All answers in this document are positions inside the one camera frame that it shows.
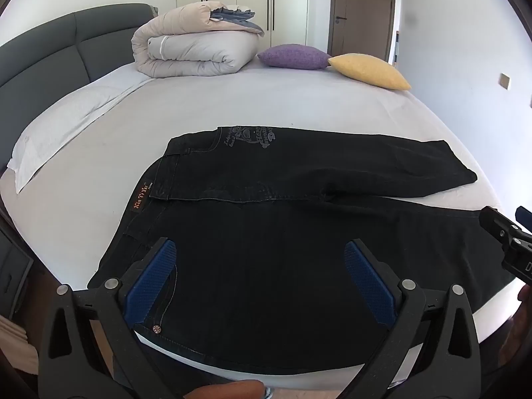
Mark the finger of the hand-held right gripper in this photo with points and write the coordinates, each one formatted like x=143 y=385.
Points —
x=496 y=222
x=524 y=212

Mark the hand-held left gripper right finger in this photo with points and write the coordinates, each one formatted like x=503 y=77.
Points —
x=368 y=282

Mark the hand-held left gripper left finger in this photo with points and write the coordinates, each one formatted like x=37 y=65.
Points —
x=151 y=282

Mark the black denim pants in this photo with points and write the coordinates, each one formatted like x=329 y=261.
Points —
x=270 y=224

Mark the dark nightstand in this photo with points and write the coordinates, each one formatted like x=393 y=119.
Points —
x=12 y=266

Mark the beige curtain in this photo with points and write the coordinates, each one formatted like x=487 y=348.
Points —
x=10 y=341

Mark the flat white pillow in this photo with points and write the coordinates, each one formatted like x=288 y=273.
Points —
x=70 y=120

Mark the yellow pillow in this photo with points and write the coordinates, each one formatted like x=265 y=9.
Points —
x=370 y=70

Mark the folded beige duvet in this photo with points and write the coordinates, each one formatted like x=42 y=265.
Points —
x=195 y=50

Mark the purple pillow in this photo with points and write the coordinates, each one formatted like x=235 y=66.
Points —
x=293 y=56

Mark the brown wooden door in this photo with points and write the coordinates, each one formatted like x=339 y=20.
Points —
x=357 y=12

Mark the grey padded headboard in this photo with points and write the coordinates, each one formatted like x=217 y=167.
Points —
x=62 y=45

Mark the folded blue-grey blanket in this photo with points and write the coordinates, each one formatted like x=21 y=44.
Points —
x=237 y=16

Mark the white wardrobe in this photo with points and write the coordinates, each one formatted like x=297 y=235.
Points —
x=249 y=0

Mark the beige wall plate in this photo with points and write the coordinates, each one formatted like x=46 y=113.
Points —
x=505 y=81

